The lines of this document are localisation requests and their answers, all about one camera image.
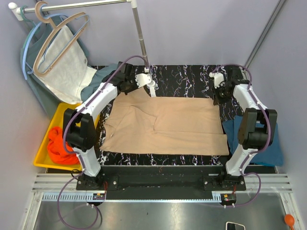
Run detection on metal clothes rack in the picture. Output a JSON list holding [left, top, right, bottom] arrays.
[[8, 0, 156, 97]]

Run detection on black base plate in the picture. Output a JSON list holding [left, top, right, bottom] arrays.
[[77, 166, 246, 191]]

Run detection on blue clothes hanger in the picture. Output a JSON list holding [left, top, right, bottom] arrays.
[[20, 13, 89, 81]]

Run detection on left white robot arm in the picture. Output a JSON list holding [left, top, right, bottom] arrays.
[[62, 62, 140, 190]]

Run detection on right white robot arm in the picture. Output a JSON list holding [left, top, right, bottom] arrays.
[[209, 64, 277, 190]]

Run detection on orange ball tool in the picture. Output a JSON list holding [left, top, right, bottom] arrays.
[[284, 214, 295, 230]]

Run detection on aluminium frame post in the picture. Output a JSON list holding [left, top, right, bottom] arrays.
[[245, 0, 288, 68]]

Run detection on aluminium front rail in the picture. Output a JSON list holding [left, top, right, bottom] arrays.
[[32, 173, 292, 203]]

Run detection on teal hanging garment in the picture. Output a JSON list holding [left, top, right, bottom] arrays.
[[27, 23, 114, 118]]

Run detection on green clothes hanger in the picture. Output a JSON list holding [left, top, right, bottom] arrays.
[[20, 5, 38, 47]]

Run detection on smartphone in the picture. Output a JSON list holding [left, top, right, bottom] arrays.
[[225, 222, 246, 230]]

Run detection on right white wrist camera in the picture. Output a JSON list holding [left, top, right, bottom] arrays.
[[209, 72, 225, 89]]

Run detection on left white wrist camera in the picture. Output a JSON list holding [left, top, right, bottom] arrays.
[[135, 73, 153, 88]]

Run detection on yellow plastic bin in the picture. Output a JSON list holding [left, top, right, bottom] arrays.
[[33, 103, 100, 171]]

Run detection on folded blue t shirt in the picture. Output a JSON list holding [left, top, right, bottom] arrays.
[[222, 115, 283, 166]]

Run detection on beige clothes hanger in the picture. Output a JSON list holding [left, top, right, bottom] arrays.
[[33, 1, 89, 77]]

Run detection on orange t shirt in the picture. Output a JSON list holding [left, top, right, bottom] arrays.
[[47, 126, 79, 165]]

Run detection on white towel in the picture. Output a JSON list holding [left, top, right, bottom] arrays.
[[35, 26, 96, 104]]

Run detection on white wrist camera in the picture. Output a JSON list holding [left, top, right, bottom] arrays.
[[135, 73, 153, 88], [209, 72, 225, 89]]

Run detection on beige t shirt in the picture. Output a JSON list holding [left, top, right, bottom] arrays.
[[100, 89, 229, 156]]

